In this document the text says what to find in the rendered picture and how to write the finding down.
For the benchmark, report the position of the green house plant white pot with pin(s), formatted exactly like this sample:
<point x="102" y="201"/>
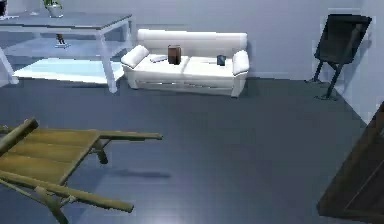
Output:
<point x="54" y="9"/>

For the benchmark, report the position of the white sofa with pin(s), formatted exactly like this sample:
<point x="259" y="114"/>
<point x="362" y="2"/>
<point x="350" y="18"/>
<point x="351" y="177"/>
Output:
<point x="200" y="71"/>

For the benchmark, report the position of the brown box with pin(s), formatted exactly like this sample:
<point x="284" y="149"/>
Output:
<point x="174" y="54"/>

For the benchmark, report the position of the small brown statuette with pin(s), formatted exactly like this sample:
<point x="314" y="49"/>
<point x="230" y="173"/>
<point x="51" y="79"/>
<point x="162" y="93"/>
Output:
<point x="60" y="40"/>

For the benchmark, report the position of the white table with grey top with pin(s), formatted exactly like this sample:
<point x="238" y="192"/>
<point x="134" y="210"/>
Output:
<point x="83" y="21"/>

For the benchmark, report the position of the black object on table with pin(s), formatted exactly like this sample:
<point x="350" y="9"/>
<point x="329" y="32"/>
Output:
<point x="2" y="8"/>

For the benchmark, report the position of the black television on stand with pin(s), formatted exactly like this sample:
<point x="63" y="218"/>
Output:
<point x="340" y="38"/>

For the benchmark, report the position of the grey remote control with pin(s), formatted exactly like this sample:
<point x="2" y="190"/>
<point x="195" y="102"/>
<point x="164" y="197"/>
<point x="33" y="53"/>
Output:
<point x="158" y="59"/>

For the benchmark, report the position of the dark brown wooden cabinet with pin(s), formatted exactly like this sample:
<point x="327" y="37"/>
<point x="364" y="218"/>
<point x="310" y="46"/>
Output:
<point x="358" y="180"/>

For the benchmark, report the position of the dark blue cup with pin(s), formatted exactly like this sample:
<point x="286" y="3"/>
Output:
<point x="221" y="60"/>

